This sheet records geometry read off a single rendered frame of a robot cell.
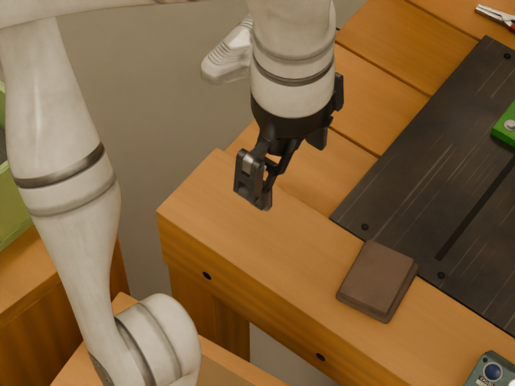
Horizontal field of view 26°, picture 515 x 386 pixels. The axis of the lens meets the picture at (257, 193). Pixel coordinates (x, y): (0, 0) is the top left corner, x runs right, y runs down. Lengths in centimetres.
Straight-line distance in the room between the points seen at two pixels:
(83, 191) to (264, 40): 25
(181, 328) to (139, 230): 146
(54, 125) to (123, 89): 179
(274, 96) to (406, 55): 82
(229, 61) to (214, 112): 178
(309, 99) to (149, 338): 32
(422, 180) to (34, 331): 63
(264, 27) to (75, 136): 24
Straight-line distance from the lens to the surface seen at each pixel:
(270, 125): 100
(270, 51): 93
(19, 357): 179
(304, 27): 88
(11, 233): 168
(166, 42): 293
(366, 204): 158
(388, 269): 149
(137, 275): 255
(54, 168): 105
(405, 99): 171
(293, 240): 154
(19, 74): 107
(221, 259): 153
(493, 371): 142
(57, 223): 107
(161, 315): 116
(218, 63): 100
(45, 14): 96
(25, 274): 167
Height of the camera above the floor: 224
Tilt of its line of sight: 58 degrees down
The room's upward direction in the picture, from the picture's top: straight up
